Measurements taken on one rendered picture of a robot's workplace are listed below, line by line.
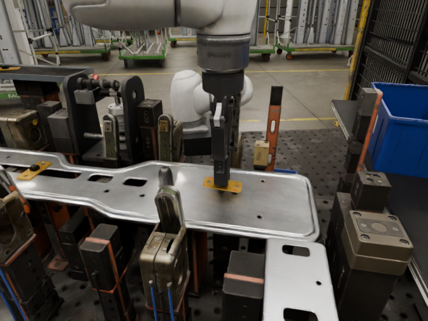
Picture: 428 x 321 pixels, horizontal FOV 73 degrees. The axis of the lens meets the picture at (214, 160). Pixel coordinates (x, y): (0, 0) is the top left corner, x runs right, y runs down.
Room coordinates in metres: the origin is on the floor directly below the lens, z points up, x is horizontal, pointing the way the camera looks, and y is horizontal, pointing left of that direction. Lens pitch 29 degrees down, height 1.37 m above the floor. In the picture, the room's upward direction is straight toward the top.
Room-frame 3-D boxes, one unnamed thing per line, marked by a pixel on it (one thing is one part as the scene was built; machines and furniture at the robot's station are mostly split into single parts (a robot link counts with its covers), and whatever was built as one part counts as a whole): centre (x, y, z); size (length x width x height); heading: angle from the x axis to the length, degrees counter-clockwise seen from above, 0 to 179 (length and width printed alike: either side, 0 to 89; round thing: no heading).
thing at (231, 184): (0.53, -0.02, 1.02); 0.08 x 0.04 x 0.01; 79
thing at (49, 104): (0.85, 0.49, 0.90); 0.05 x 0.05 x 0.40; 79
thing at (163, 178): (0.55, 0.11, 1.02); 0.03 x 0.03 x 0.07
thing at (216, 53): (0.53, -0.02, 1.29); 0.09 x 0.09 x 0.06
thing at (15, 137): (0.80, 0.57, 0.89); 0.13 x 0.11 x 0.38; 169
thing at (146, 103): (0.78, 0.18, 0.91); 0.07 x 0.05 x 0.42; 169
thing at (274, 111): (0.66, -0.14, 0.95); 0.03 x 0.01 x 0.50; 79
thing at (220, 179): (0.52, -0.01, 1.06); 0.03 x 0.01 x 0.07; 79
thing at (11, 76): (0.99, 0.60, 1.16); 0.37 x 0.14 x 0.02; 79
